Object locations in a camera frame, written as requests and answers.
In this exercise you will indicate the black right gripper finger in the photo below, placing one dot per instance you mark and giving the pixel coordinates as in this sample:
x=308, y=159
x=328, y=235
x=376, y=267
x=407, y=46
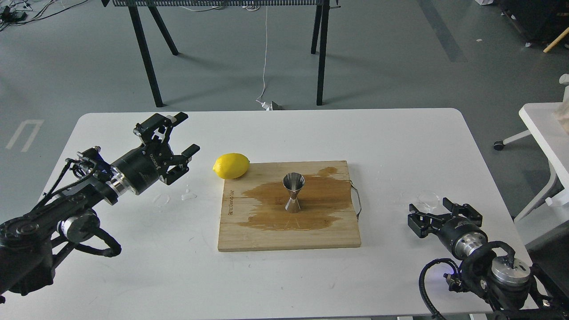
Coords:
x=421, y=223
x=465, y=210

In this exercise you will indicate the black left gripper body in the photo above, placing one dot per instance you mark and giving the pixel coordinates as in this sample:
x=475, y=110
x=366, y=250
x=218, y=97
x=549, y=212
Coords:
x=140, y=169

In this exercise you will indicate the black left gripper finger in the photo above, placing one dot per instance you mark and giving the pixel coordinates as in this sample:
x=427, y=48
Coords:
x=174, y=167
x=157, y=128

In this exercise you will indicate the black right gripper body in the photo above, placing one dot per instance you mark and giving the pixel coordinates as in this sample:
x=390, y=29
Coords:
x=460, y=235

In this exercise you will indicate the small clear glass beaker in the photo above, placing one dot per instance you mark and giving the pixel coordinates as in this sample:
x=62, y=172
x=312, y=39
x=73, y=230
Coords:
x=427, y=201

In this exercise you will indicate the steel double jigger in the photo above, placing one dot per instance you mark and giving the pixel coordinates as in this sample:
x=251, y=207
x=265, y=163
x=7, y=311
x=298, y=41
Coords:
x=293, y=182

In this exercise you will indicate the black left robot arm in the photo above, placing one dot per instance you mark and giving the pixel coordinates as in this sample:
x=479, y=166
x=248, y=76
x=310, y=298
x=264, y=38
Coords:
x=33, y=245

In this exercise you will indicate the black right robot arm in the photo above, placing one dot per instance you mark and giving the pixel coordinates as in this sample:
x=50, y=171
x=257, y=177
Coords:
x=489, y=269

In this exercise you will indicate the yellow lemon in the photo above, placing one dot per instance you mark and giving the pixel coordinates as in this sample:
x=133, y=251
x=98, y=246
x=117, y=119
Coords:
x=231, y=166

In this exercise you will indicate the white office chair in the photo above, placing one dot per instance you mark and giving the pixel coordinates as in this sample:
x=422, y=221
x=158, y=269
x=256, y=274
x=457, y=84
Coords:
x=499, y=145

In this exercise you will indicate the wooden cutting board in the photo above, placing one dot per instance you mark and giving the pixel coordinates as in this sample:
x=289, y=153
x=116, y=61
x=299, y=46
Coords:
x=254, y=218

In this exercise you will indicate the white side table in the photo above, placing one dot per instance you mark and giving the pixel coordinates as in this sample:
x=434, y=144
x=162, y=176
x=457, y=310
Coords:
x=546, y=218

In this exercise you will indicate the black leg metal table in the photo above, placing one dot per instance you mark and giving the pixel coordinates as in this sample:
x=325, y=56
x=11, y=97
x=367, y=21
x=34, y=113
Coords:
x=318, y=44

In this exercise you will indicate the wooden stick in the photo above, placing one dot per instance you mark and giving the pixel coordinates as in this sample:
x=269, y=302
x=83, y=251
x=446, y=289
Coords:
x=556, y=41

